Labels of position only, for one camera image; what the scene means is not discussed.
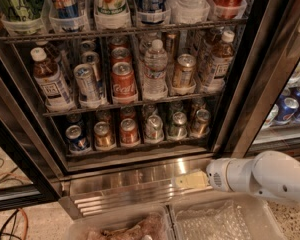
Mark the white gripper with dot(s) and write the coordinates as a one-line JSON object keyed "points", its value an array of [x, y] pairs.
{"points": [[219, 173]]}

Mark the green soda can front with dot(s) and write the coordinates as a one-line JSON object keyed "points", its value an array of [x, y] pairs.
{"points": [[177, 128]]}

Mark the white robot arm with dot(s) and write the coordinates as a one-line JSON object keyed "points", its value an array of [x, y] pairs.
{"points": [[270, 175]]}

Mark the gold can bottom right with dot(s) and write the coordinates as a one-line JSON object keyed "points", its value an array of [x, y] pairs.
{"points": [[200, 124]]}

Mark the gold can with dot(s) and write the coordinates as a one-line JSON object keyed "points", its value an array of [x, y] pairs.
{"points": [[200, 124], [104, 137]]}

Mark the silver white can bottom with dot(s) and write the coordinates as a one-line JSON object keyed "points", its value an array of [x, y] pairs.
{"points": [[154, 129]]}

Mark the red can bottom front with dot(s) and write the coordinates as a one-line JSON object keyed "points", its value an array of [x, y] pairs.
{"points": [[129, 135]]}

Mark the fridge right glass door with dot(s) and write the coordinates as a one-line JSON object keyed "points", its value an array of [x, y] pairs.
{"points": [[267, 56]]}

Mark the fridge glass door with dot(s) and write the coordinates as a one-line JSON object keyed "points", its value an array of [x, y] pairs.
{"points": [[267, 56], [22, 145]]}

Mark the gold can bottom left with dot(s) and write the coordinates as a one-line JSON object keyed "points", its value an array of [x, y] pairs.
{"points": [[104, 137]]}

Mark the gold can middle shelf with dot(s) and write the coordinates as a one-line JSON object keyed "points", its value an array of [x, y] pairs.
{"points": [[183, 75]]}

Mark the blue Pepsi can right fridge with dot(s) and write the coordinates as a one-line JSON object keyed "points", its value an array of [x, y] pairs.
{"points": [[286, 109]]}

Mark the red Coca-Cola can front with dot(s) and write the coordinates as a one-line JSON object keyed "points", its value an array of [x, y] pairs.
{"points": [[124, 90]]}

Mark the blue Pepsi can front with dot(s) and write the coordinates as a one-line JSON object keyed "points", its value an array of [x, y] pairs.
{"points": [[78, 142]]}

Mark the fridge left glass door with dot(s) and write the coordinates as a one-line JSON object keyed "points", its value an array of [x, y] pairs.
{"points": [[22, 145]]}

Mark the water bottle top shelf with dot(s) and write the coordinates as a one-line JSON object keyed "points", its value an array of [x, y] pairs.
{"points": [[189, 11]]}

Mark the blue can top shelf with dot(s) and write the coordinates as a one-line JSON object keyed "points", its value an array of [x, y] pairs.
{"points": [[151, 12]]}

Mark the green can top shelf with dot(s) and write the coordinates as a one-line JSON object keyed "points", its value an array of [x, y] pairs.
{"points": [[24, 17]]}

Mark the clear bin with bubble wrap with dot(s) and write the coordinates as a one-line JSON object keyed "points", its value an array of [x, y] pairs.
{"points": [[213, 215]]}

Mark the clear bin left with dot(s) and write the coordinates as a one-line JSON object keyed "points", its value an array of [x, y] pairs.
{"points": [[130, 223]]}

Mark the clear water bottle front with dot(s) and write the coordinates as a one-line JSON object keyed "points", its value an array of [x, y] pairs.
{"points": [[154, 70]]}

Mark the tea bottle right front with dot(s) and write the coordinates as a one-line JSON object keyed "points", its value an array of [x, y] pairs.
{"points": [[218, 63]]}

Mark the tea bottle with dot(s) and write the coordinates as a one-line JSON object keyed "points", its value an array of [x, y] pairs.
{"points": [[51, 81], [218, 63]]}

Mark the tea bottle left front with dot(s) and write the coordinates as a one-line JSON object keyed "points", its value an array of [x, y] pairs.
{"points": [[51, 81]]}

